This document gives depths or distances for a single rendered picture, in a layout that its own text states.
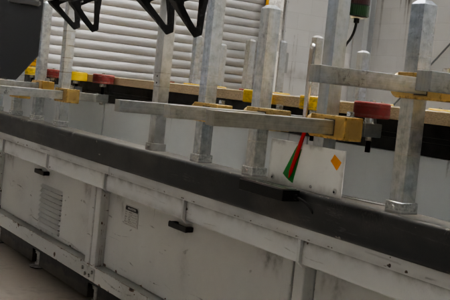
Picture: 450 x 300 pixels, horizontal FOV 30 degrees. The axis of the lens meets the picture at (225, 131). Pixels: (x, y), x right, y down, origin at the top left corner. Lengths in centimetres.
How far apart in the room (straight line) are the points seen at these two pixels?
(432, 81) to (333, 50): 60
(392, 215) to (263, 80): 55
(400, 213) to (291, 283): 69
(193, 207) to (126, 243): 89
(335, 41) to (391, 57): 1023
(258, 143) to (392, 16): 1018
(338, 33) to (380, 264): 50
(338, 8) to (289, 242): 54
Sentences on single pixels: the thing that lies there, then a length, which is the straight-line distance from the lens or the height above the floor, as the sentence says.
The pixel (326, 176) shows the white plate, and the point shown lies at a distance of 179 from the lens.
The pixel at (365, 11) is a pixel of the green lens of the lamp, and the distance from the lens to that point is 186.
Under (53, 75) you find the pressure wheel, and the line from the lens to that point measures 358.
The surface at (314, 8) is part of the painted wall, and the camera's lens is 1196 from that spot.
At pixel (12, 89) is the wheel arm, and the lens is 301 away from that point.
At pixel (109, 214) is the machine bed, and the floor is 37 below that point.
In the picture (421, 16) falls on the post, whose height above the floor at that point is 108.
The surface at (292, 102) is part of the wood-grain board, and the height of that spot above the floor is 88.
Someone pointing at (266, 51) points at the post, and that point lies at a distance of 202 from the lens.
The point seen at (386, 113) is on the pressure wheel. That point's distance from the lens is 184.
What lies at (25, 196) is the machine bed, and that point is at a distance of 415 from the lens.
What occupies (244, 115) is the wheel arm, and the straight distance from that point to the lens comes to 164.
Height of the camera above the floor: 91
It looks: 3 degrees down
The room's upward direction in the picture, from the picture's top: 6 degrees clockwise
